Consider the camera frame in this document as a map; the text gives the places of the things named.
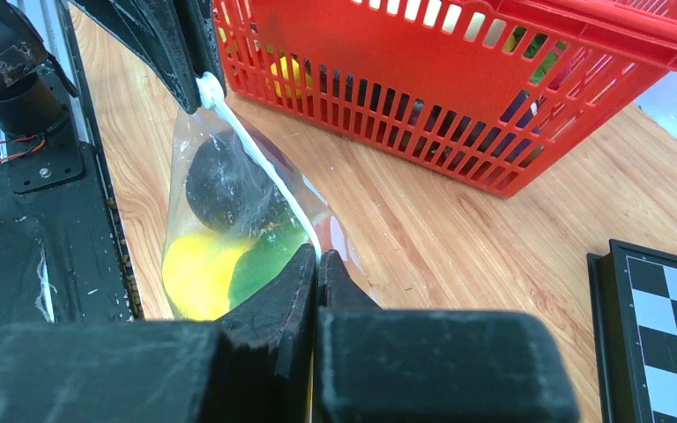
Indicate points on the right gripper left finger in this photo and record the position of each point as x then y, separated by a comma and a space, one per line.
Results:
251, 365

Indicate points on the clear polka dot zip bag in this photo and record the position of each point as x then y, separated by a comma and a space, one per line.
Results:
307, 206

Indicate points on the red plastic shopping basket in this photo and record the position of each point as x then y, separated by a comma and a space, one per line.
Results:
490, 93

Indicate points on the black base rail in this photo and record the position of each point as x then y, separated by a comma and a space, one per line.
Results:
62, 249

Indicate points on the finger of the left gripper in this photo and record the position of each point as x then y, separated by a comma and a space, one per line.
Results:
205, 49
164, 34

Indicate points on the green chili pepper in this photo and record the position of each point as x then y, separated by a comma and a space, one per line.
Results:
264, 261

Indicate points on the yellow bell pepper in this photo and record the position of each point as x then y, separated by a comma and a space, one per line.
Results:
197, 273

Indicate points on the black white chessboard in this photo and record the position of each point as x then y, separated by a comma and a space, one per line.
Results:
634, 309

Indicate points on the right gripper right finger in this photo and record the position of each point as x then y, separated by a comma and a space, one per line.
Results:
379, 364

